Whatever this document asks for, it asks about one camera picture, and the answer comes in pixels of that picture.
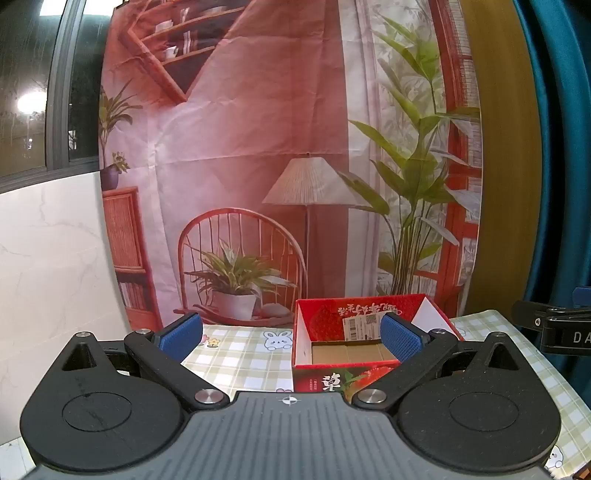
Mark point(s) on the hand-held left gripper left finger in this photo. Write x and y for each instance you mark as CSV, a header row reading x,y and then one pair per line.
x,y
180,334

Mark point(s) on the brown wooden panel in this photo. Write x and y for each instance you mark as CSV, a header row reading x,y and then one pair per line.
x,y
503,138

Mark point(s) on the red strawberry print cardboard box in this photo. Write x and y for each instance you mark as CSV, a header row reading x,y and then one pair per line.
x,y
318,318

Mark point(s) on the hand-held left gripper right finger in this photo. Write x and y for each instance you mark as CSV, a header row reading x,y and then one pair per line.
x,y
399,337

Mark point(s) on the green checked bunny print tablecloth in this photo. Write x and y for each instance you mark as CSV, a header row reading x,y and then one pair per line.
x,y
244,364

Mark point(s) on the printed room scene wall poster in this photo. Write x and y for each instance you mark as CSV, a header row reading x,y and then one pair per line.
x,y
277,115

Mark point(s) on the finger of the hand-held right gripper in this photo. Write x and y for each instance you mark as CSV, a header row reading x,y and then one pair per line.
x,y
582,295
531,314

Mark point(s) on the dark framed window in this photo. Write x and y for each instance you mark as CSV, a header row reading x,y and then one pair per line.
x,y
27,69

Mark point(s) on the teal curtain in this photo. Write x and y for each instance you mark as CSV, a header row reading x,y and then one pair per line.
x,y
563,138

